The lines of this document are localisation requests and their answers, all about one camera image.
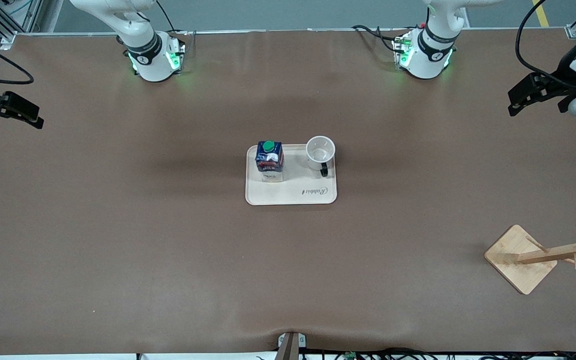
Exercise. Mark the camera mount pole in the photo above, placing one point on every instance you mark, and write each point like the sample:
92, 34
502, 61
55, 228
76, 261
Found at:
288, 350

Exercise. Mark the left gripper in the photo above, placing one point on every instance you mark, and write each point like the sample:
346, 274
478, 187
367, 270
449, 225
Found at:
561, 78

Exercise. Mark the blue milk carton green cap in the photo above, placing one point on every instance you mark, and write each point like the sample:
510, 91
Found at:
269, 162

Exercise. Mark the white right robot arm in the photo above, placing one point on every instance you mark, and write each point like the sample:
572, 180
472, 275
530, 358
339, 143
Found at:
148, 55

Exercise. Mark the small green circuit board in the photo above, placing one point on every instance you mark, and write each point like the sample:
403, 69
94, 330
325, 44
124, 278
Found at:
350, 355

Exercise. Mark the cream plastic tray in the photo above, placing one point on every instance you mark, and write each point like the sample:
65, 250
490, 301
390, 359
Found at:
293, 192

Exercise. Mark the wooden mug tree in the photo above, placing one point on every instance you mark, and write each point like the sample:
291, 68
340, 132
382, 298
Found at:
518, 260

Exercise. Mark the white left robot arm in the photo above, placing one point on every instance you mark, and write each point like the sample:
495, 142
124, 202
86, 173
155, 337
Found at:
435, 45

